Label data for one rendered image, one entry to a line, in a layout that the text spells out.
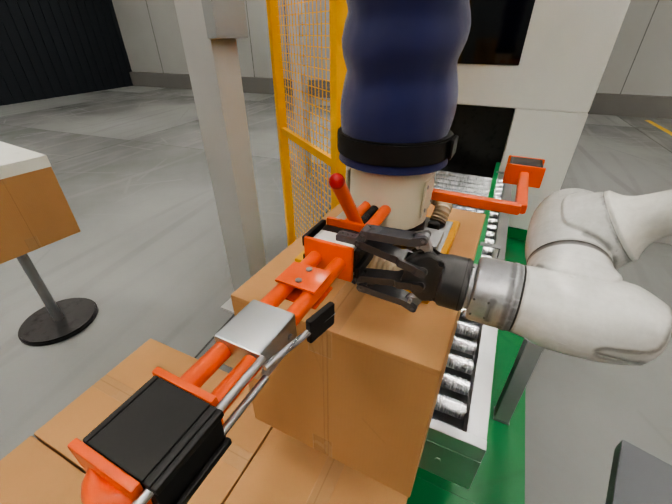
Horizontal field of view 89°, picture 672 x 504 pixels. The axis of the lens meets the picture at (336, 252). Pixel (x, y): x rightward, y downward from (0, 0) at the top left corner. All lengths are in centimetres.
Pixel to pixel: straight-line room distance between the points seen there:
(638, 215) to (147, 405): 59
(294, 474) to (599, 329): 80
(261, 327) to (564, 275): 36
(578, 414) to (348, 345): 162
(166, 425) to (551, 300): 41
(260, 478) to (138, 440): 74
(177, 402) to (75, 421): 100
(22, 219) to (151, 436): 184
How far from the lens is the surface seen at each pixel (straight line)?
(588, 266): 51
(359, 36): 63
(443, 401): 118
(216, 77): 171
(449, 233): 87
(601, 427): 210
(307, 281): 46
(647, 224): 59
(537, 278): 48
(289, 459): 107
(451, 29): 64
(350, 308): 63
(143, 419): 35
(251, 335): 39
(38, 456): 132
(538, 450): 189
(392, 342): 58
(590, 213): 57
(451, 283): 47
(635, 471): 102
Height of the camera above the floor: 149
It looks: 33 degrees down
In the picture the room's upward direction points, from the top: straight up
